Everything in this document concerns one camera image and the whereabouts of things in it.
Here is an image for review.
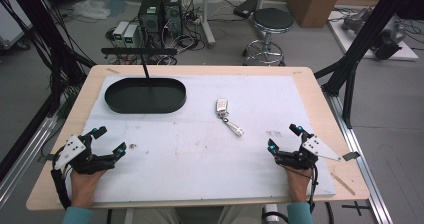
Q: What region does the wooden table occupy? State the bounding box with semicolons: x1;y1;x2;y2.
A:
25;64;371;212

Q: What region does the person's left hand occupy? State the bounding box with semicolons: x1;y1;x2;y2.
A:
69;168;108;209

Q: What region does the aluminium rail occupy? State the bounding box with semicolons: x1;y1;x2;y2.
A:
0;114;60;209
323;91;395;224

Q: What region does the white power supply unit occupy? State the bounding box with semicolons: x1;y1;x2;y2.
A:
122;24;140;49
112;20;130;42

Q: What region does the black sleeved gripper cable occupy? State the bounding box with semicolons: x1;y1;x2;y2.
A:
50;146;72;210

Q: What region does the grey robot part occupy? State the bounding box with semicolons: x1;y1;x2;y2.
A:
341;7;374;35

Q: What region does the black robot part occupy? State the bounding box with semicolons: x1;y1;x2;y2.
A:
371;15;408;61

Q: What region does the grey desk leg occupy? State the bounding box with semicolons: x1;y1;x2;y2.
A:
199;0;217;49

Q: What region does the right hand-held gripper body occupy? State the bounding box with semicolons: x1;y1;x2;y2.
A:
273;134;342;171

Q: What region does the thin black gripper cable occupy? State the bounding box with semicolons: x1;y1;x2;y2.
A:
283;163;320;214

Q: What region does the black flat device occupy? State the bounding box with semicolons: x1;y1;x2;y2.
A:
232;0;259;20

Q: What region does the brown cardboard box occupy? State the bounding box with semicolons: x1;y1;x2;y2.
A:
286;0;346;29

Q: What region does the black computer tower green label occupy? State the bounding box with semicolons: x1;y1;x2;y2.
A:
137;0;165;49

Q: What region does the small black tape piece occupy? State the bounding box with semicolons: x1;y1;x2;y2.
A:
341;151;362;162

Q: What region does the black oval tray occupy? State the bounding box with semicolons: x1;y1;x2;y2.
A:
104;77;188;115

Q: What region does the black T-shaped stand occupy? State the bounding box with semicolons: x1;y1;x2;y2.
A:
100;47;178;85

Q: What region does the white foam mat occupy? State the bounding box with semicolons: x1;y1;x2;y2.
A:
59;74;337;205

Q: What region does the black frame post with cables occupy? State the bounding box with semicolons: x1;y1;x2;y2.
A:
0;0;98;182

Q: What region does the black round stool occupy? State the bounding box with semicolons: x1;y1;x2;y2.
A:
241;7;295;67

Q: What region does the white floor board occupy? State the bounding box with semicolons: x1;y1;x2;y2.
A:
327;10;420;62

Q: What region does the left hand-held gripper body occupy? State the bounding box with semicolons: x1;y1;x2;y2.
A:
53;133;118;176

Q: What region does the thin wooden stick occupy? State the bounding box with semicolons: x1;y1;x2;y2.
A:
330;171;357;197

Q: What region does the silver key fob with keychain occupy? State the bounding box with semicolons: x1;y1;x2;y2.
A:
214;98;245;138

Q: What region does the white cabinet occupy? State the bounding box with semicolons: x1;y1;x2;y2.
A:
0;0;34;51

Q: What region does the white plastic bag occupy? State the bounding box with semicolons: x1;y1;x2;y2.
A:
71;0;111;21

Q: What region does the person's right hand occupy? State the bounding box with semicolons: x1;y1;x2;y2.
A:
284;165;315;204

